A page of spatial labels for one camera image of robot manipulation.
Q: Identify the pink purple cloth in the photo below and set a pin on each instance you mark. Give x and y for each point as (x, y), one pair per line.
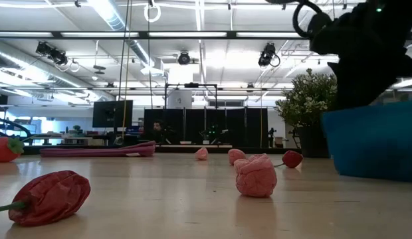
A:
(93, 152)

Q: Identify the black partition screen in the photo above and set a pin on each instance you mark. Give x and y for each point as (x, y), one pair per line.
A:
(236, 126)

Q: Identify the medium pink garlic toy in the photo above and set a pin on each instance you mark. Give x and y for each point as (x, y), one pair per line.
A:
(236, 156)

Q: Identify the black background monitor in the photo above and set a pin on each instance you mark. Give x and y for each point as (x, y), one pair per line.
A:
(109, 114)

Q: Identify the black plant pot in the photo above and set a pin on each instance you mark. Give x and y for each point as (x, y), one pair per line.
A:
(312, 142)

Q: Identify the black tripod stand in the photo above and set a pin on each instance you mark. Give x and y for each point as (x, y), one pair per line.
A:
(271, 132)

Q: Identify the small red radish toy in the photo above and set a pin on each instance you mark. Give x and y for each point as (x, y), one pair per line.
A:
(292, 159)

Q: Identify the black ceiling camera cluster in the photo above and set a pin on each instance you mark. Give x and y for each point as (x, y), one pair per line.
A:
(51, 53)

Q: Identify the round black ceiling camera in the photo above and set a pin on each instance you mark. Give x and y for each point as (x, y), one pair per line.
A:
(183, 58)

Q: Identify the large pink garlic toy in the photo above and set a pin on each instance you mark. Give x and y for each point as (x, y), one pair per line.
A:
(256, 177)

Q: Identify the red bell pepper toy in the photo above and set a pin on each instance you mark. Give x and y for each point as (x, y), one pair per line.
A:
(50, 196)

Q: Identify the small pink garlic toy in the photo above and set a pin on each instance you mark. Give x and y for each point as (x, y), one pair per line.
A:
(201, 154)

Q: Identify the blue tupperware container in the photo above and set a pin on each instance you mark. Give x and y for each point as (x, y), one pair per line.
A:
(375, 149)

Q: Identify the black overhead frame beam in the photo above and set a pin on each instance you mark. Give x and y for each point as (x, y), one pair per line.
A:
(231, 34)

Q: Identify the red strawberry toy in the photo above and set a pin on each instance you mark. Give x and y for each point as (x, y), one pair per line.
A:
(1, 151)

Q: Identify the silver ventilation duct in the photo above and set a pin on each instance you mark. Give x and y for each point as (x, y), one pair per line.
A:
(116, 20)

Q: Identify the black aluminium table frame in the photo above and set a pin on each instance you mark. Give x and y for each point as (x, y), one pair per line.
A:
(179, 149)

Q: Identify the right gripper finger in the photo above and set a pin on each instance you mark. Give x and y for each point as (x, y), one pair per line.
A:
(359, 86)

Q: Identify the person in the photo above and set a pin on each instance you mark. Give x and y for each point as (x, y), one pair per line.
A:
(157, 127)

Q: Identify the green artificial plant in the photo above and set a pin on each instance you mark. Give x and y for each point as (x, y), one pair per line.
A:
(305, 99)

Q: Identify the cluttered background desk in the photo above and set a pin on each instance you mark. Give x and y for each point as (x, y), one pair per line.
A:
(76, 141)

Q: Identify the black background rig frame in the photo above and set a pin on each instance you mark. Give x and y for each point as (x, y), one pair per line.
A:
(191, 85)

